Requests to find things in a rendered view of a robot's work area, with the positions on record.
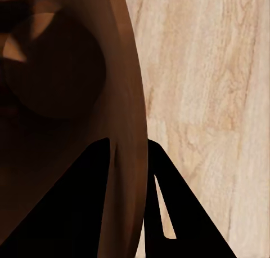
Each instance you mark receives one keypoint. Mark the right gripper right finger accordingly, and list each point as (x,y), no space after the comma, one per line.
(197,236)

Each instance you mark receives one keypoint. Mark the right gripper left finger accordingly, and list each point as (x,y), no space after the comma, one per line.
(66,222)

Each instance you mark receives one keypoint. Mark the trash can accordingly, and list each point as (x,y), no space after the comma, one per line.
(70,76)

